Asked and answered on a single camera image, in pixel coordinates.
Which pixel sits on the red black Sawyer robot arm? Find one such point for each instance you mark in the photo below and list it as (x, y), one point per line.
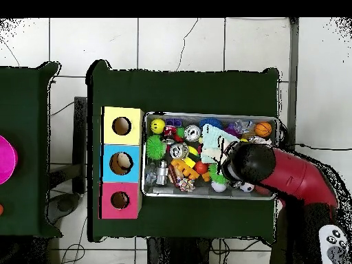
(291, 173)

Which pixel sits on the green spiky ball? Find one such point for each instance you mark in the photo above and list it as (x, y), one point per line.
(215, 175)

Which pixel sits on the pink round disc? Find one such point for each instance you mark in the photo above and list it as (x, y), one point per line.
(5, 159)

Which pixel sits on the yellow smiley ball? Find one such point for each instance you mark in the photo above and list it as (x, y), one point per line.
(158, 126)

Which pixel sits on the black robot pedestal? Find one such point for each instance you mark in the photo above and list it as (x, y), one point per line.
(176, 254)

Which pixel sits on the black stand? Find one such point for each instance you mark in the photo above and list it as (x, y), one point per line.
(80, 143)

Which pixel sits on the green fuzzy toy with eyes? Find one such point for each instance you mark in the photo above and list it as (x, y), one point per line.
(155, 147)

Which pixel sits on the wooden box with three holes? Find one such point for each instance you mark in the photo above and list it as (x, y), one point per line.
(121, 159)

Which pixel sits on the dark green table cloth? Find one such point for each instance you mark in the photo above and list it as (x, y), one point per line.
(181, 91)

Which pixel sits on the silver drink can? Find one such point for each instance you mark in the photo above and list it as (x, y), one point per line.
(192, 132)

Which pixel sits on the yellow toy block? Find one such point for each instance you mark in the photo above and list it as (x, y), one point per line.
(190, 162)

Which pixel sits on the blue spiky ball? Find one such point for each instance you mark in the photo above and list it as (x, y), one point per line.
(210, 122)

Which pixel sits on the small red ball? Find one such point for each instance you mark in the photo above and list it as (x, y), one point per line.
(201, 167)

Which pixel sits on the small white baseball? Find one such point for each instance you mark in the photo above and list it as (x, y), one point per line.
(219, 187)

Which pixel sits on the orange toy building block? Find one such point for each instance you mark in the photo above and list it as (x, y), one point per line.
(184, 169)

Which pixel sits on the mint green waffle cloth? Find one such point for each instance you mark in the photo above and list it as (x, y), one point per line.
(213, 143)

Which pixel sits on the dark green side table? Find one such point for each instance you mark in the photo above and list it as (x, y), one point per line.
(33, 143)

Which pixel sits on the grey vertical pole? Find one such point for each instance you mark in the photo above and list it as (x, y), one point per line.
(291, 82)

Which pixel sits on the clear shallow mesh bin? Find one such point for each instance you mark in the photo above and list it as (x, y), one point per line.
(151, 190)

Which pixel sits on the small orange basketball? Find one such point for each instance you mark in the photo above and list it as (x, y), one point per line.
(263, 129)

